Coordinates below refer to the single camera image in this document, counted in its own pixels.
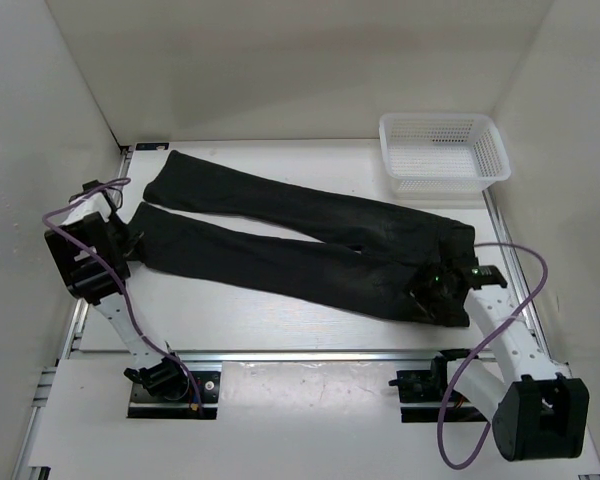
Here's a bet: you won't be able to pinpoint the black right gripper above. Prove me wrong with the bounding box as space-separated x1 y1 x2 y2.
393 259 456 323

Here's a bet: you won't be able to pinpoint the black trousers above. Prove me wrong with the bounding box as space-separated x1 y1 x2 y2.
128 151 477 325

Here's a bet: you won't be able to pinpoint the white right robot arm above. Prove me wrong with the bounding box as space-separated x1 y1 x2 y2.
391 266 589 461

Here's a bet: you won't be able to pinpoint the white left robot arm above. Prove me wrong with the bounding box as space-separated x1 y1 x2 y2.
43 187 190 401

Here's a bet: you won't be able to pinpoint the white plastic basket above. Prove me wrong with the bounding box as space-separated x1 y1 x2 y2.
379 113 511 196

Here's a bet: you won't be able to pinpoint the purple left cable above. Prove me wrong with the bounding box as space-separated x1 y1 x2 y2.
42 177 204 409

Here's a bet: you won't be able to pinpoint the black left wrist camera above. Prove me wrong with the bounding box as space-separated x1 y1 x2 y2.
69 180 119 208

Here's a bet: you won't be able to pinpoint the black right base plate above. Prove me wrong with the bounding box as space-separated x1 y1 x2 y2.
388 349 486 424

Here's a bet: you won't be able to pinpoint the aluminium frame rail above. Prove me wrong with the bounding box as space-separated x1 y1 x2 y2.
69 347 501 366

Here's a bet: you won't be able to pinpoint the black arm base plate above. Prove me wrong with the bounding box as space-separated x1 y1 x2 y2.
127 370 221 420

